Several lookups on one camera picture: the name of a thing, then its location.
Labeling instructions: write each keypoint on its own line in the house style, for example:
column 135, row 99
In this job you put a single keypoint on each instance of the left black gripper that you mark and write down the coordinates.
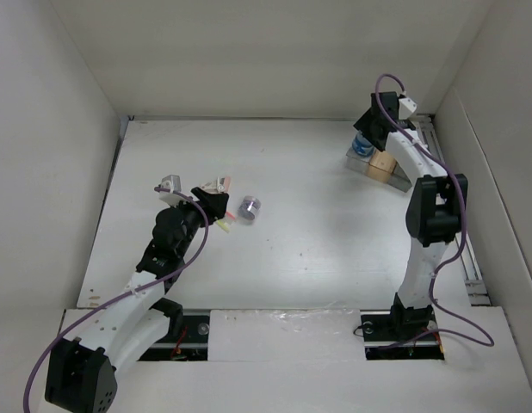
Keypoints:
column 213, row 205

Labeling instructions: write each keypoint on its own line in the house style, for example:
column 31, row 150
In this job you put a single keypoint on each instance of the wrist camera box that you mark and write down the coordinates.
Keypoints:
column 407, row 107
column 170, row 185

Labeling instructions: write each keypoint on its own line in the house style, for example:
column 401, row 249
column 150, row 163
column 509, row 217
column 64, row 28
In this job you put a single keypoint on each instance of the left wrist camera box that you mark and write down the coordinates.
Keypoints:
column 170, row 185

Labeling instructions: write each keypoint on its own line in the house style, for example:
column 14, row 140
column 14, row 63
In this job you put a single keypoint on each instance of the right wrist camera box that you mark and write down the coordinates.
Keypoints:
column 407, row 107

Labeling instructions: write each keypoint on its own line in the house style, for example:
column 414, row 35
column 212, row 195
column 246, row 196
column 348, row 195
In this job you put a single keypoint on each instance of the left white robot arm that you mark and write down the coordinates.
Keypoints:
column 83, row 372

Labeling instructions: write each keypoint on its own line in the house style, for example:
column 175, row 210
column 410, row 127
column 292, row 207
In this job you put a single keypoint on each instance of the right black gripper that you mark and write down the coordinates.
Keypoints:
column 364, row 123

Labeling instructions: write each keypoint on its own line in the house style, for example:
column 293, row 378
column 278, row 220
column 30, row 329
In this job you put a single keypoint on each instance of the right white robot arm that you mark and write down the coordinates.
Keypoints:
column 432, row 219

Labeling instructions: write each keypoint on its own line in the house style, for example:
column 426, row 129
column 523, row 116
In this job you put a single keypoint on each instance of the blue tape roll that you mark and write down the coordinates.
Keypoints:
column 361, row 146

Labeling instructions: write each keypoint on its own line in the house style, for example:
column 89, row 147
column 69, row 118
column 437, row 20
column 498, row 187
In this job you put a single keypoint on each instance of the highlighter pen pack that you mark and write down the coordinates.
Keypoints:
column 226, row 222

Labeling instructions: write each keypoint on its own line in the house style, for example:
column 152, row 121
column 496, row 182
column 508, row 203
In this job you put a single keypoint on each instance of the clear plastic container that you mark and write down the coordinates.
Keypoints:
column 356, row 162

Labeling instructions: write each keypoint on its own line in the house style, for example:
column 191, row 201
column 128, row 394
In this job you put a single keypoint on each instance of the grey plastic container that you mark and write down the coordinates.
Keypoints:
column 399, row 180

